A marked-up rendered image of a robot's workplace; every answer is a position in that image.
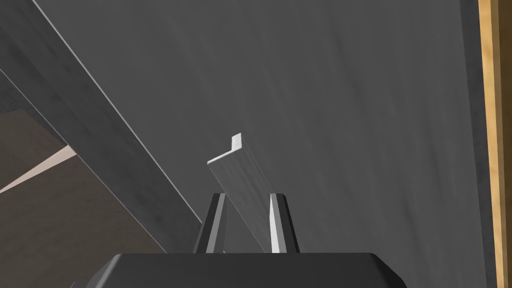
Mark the grey bar handle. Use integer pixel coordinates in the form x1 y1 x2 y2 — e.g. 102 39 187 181
206 132 275 254

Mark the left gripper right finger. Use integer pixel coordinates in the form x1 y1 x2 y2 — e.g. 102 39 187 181
269 193 301 254

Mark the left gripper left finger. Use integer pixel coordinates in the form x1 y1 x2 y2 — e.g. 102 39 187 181
193 192 228 255

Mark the light wooden cabinet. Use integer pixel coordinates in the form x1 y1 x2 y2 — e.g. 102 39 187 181
477 0 512 288

